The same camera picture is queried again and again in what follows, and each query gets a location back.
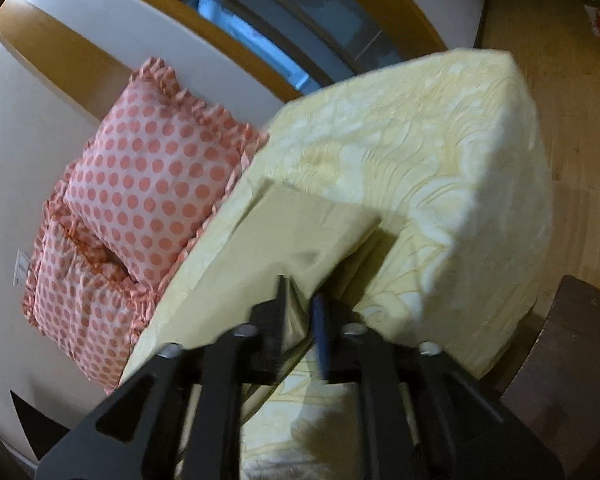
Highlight khaki beige pants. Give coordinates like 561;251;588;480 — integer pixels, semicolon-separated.
122;181;380;379

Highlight dark wooden chair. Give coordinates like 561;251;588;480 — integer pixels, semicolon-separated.
502;275;600;479

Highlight left polka dot pillow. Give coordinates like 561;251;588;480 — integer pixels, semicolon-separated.
22;162;157;392

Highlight polka dot pillow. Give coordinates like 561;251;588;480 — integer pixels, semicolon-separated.
22;162;157;392
65;58;268;292

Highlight yellow patterned bed sheet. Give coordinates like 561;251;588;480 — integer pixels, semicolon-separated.
122;46;554;480

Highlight right polka dot pillow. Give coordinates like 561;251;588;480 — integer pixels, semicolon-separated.
65;58;268;292

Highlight white wall socket plate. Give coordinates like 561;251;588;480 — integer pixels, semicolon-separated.
12;249;31;286

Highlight wooden door frame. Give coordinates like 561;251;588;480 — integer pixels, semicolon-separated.
0;0;449;122

